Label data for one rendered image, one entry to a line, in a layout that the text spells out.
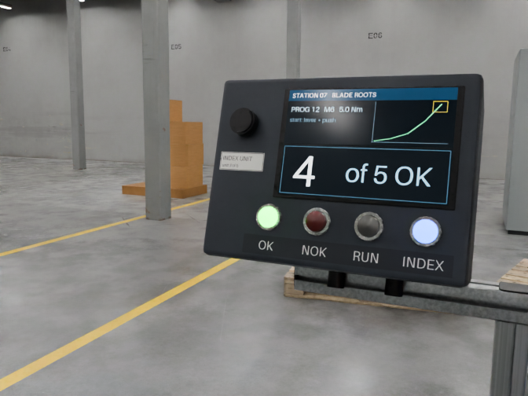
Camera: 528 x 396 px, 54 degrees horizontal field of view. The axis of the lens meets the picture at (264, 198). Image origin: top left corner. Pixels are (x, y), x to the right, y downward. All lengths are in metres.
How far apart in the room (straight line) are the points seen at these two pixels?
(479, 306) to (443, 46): 12.69
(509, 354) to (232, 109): 0.37
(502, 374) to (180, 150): 8.14
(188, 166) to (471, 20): 7.64
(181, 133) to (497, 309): 8.08
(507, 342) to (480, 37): 12.68
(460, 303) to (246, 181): 0.24
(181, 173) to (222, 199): 8.01
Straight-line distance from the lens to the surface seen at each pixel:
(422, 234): 0.47
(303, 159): 0.51
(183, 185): 8.55
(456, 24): 13.23
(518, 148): 6.38
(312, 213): 0.49
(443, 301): 0.55
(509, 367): 0.58
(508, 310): 0.55
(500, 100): 13.03
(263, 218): 0.51
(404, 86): 0.51
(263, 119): 0.54
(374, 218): 0.48
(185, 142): 8.47
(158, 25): 6.56
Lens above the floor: 1.21
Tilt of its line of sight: 8 degrees down
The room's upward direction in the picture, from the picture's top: 1 degrees clockwise
